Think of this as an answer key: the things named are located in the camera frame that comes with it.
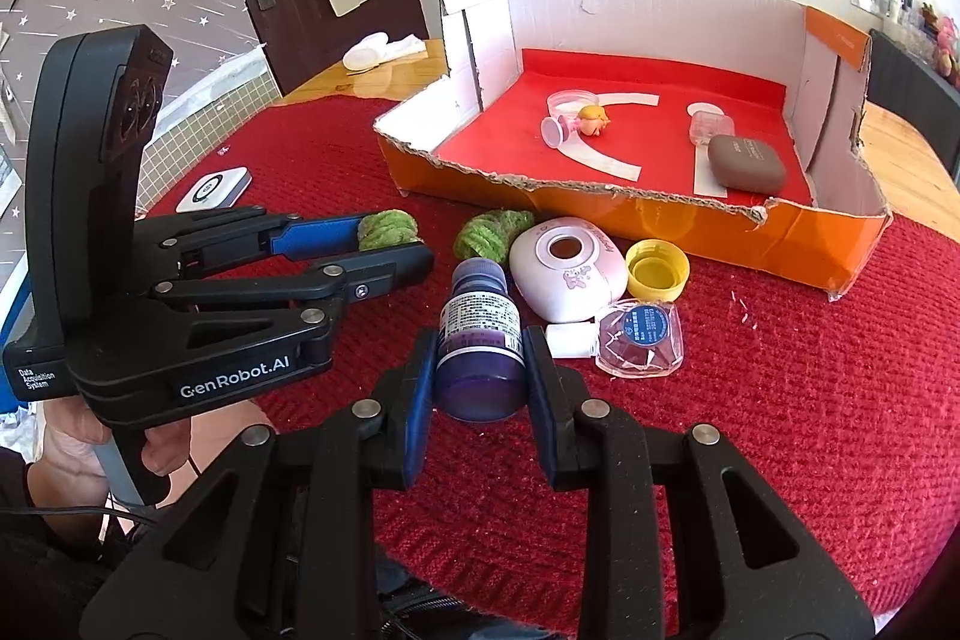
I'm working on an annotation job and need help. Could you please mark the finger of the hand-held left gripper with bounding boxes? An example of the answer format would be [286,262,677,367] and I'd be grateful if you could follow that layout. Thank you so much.
[154,242,436,320]
[135,205,372,281]

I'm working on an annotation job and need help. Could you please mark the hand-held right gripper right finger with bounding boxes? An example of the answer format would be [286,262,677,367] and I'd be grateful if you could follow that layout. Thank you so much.
[525,325,878,640]

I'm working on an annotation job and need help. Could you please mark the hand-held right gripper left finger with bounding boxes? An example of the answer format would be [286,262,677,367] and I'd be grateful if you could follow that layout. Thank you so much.
[79,325,440,640]

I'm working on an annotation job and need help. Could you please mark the green fluffy scrunchie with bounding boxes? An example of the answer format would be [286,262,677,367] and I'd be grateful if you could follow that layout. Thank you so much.
[358,209,419,251]
[454,209,535,262]

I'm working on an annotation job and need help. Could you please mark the small white cylinder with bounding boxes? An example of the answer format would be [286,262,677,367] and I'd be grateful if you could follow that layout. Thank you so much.
[545,323,599,357]

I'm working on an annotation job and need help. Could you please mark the purple bottle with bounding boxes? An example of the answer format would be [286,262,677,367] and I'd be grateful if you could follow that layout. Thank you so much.
[435,259,526,422]

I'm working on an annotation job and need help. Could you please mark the pale pink oval device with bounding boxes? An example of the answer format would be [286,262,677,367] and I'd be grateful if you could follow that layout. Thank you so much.
[510,220,629,322]

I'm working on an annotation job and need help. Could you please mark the clear packet with blue label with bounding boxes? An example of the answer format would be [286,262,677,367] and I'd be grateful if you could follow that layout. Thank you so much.
[596,302,685,378]

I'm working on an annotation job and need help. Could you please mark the yellow bottle cap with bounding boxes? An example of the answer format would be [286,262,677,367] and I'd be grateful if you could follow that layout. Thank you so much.
[625,239,691,302]

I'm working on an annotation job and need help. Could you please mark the orange cardboard box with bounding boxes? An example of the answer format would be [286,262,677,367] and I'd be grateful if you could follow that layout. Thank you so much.
[373,0,893,302]

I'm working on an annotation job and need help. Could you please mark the small pink toy cup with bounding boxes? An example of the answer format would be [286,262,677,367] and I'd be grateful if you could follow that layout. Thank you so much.
[541,115,578,150]

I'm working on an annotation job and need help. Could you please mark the clear round jar lid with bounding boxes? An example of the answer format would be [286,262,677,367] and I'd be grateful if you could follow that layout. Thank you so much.
[547,91,595,118]

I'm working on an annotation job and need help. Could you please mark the brown oval case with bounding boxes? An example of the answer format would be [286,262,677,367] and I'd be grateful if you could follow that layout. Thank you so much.
[707,134,787,191]

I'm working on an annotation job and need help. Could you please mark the small clear plastic box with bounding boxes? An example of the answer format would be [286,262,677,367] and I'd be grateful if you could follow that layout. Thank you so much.
[690,111,734,146]

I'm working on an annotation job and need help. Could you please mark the person's left hand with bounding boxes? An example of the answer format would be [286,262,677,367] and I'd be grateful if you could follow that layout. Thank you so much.
[45,396,278,500]

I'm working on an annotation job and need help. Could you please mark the white power bank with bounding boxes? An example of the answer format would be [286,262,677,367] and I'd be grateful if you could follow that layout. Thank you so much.
[176,166,251,212]

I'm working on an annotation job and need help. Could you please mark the white disposable slippers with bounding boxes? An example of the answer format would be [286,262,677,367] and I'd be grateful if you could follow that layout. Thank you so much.
[343,32,427,71]

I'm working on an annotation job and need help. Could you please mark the red knitted tablecloth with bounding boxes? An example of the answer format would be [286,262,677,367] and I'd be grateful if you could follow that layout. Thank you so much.
[142,96,960,615]

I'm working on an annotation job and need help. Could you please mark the row of bottles and figurines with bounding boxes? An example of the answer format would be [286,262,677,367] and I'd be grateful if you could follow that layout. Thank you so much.
[919,2,960,86]

